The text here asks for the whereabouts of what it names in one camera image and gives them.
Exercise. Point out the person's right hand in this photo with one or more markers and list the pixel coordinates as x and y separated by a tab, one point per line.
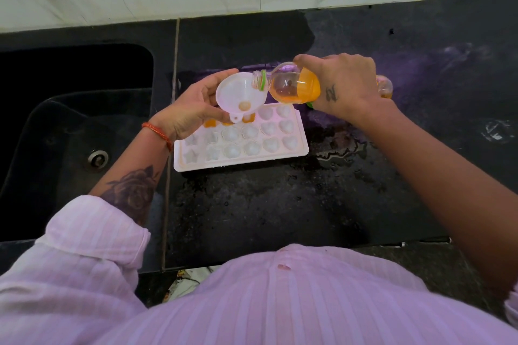
348	86

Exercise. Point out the person's left hand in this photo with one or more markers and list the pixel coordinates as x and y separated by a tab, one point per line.
188	112

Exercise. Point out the white plastic funnel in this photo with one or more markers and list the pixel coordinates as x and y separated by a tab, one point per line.
238	92

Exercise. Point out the orange juice bottle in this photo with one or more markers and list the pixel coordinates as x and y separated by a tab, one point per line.
291	86

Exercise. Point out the white ice cube tray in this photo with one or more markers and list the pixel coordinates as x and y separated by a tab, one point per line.
251	150

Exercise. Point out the person's right forearm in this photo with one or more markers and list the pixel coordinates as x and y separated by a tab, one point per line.
453	187

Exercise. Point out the metal sink drain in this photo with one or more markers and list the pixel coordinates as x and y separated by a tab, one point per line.
98	158

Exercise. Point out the black sink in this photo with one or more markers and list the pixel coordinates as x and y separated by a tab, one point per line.
60	122

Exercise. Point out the pink striped shirt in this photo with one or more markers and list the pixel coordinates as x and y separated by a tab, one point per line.
243	304

